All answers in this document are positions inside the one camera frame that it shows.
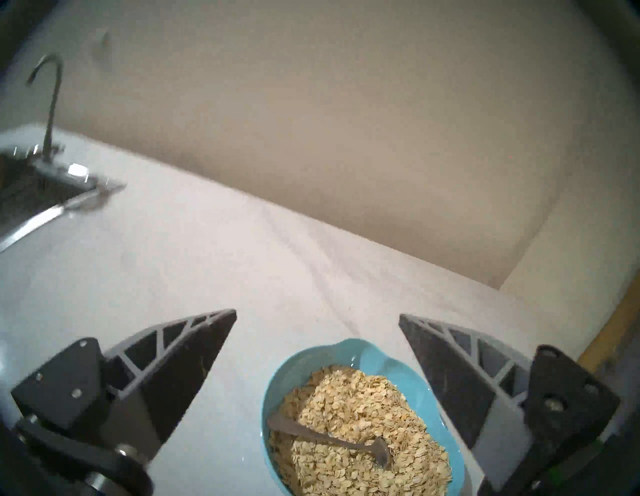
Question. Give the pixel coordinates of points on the yellow wooden door frame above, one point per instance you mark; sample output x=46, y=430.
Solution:
x=607, y=330

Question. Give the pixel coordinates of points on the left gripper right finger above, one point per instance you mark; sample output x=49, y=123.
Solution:
x=465, y=390

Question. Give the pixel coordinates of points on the stainless steel sink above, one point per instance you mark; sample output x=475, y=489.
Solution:
x=30, y=200

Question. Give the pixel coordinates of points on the blue flower-shaped bowl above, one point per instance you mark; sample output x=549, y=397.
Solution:
x=360, y=355

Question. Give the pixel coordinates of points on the metal spoon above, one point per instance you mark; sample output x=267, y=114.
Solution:
x=290, y=427

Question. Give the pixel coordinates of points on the large oat flakes heap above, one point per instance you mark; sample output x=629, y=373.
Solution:
x=360, y=405

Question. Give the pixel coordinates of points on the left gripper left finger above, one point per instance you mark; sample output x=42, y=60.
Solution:
x=165, y=380

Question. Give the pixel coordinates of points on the steel gooseneck faucet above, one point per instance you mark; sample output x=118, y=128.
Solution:
x=51, y=115

